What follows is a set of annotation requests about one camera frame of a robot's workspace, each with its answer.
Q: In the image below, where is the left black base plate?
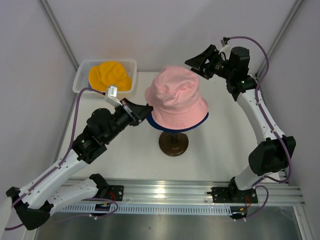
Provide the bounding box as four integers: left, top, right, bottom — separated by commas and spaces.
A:
99, 185, 125, 202

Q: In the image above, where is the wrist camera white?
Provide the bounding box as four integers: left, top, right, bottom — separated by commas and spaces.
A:
219, 37, 232, 54
104, 85, 122, 108

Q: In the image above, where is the aluminium mounting rail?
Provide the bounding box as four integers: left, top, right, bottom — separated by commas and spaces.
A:
106, 178, 306, 207

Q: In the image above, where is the pink bucket hat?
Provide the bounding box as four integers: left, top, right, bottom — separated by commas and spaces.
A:
144, 65, 209, 130

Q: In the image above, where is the yellow bucket hat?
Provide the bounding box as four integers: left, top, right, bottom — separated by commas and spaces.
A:
88, 61, 132, 92

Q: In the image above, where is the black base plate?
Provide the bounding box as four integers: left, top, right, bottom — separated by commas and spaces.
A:
206, 186, 258, 204
99, 185, 125, 202

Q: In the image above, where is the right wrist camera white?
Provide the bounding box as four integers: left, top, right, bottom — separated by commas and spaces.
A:
219, 37, 232, 54

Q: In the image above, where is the white slotted cable duct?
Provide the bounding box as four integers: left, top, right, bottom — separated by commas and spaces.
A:
60, 203, 232, 216

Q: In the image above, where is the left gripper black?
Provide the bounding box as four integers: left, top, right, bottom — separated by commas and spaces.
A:
103, 98, 154, 144

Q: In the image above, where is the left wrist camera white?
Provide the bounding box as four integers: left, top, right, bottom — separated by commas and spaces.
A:
104, 85, 122, 108

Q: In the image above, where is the white perforated plastic basket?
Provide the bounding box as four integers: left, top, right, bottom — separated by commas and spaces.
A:
72, 59, 137, 98

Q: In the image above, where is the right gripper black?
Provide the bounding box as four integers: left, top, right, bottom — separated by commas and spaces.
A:
184, 45, 234, 81

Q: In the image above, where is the blue bucket hat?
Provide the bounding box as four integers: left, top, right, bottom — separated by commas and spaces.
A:
146, 112, 209, 133

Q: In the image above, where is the right aluminium frame post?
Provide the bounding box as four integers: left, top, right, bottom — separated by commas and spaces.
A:
254, 0, 307, 78

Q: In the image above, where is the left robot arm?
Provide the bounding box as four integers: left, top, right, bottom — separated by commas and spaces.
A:
6, 98, 153, 231

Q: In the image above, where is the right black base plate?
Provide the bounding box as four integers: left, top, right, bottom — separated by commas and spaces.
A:
206, 186, 258, 204

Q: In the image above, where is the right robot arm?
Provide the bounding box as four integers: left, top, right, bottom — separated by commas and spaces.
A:
185, 45, 296, 204

